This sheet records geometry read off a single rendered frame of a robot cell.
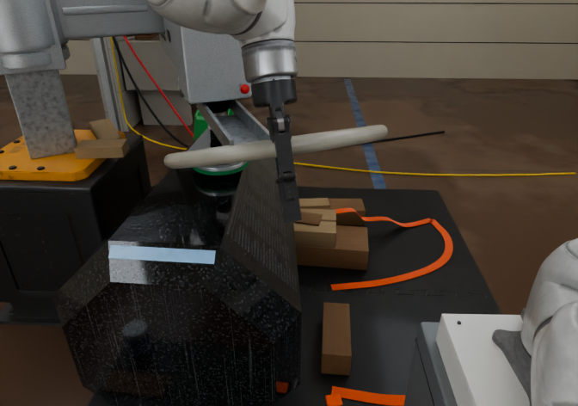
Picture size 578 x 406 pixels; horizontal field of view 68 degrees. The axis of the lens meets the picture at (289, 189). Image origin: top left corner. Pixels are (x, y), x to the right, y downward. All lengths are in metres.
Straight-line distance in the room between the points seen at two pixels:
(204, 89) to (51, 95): 0.81
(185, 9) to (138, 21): 1.49
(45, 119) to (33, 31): 0.37
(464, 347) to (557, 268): 0.26
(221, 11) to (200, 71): 0.88
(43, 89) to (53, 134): 0.20
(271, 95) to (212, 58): 0.77
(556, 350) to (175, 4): 0.62
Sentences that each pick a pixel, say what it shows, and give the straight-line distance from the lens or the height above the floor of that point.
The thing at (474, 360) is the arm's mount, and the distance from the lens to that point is 0.95.
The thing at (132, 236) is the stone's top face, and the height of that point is 0.82.
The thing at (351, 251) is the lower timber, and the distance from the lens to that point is 2.40.
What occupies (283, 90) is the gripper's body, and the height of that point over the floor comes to 1.37.
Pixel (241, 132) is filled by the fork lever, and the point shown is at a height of 1.08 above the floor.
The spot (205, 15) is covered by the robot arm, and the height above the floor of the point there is 1.49.
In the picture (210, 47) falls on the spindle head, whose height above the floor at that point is 1.30.
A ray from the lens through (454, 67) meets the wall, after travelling 6.80.
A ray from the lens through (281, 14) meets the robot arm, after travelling 0.72.
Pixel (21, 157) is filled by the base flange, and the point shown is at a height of 0.78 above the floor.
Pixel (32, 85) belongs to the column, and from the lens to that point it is 2.08.
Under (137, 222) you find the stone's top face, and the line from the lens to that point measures 1.43.
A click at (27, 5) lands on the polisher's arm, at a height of 1.40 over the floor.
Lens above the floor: 1.56
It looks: 28 degrees down
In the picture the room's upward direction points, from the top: straight up
